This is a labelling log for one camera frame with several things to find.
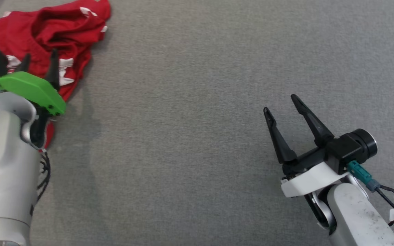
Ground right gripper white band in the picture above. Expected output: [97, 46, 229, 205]
[263, 94, 350, 198]

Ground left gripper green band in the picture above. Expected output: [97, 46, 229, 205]
[0, 49, 66, 116]

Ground red basketball jersey white trim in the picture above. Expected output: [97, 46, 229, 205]
[0, 0, 111, 149]

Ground grey fabric sofa seat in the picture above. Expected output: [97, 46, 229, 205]
[0, 0, 394, 246]

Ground right camera cable teal connector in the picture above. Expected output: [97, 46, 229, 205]
[347, 160, 394, 224]

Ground black left arm cable bundle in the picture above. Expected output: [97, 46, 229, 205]
[36, 150, 51, 205]

